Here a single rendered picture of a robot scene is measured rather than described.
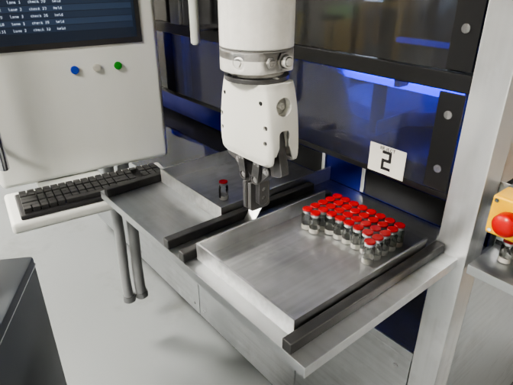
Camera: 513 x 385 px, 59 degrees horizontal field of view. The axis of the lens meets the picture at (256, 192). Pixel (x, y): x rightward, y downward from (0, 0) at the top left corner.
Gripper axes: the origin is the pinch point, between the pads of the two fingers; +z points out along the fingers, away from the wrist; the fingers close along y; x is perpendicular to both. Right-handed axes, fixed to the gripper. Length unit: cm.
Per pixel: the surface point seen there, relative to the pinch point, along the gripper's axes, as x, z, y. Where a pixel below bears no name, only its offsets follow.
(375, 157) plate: -39.4, 8.4, 9.5
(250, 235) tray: -14.4, 21.9, 19.5
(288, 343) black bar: 0.5, 20.4, -7.5
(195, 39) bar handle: -33, -9, 65
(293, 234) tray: -21.8, 22.1, 14.6
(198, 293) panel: -40, 91, 84
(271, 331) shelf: -0.5, 22.4, -2.9
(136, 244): -22, 67, 97
